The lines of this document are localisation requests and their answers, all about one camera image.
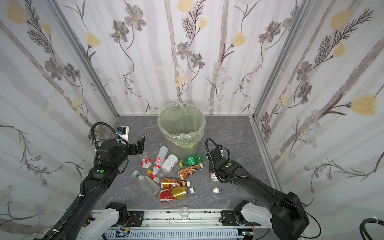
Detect red yellow tea bottle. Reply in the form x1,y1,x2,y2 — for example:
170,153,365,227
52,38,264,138
160,187,195,204

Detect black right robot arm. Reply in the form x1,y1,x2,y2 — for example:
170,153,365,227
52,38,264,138
205,138,312,240

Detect green soda bottle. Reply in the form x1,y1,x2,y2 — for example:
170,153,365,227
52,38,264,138
179,153,204,168

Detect tall white red bottle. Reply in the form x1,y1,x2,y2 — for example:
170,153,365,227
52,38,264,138
151,146,169,179

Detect green translucent bin liner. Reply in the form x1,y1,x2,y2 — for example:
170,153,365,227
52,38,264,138
157,101,207,150

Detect small red label bottle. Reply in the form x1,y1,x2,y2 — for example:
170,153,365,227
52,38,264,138
141,158,153,169

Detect brown coffee bottle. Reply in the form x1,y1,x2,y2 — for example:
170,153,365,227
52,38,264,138
161,178,191,190
178,163,204,180

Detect aluminium rail base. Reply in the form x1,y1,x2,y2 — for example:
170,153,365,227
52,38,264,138
86,209,274,232

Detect white slotted cable duct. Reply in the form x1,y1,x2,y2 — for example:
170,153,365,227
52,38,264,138
104,229,244,240

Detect clear glass bulb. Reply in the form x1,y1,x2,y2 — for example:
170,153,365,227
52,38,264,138
179,207,190,220

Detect clear square bottle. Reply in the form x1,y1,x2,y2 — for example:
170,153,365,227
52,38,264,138
132,170,161,198

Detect black corrugated cable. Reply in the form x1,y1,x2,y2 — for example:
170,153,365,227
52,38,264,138
359,216,384,240

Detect white label lying bottle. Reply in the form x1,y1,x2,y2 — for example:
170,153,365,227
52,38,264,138
161,154,179,173

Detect brown coffee bottle lower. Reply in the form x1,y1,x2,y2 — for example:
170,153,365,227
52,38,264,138
161,178,191,190

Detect clear water bottle red label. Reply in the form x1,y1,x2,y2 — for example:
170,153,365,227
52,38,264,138
211,173,219,182

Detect brown coffee bottle upper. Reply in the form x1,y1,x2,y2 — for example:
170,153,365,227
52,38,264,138
178,163,204,180

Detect small metal scissors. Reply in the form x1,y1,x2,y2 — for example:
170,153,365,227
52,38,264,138
139,130,156,138

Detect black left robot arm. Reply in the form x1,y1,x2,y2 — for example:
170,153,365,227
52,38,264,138
42,122,145,240

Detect green plastic waste bin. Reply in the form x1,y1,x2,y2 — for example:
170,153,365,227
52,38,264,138
158,103,206,160

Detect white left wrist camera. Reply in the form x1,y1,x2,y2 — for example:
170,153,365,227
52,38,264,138
116,126,130,142

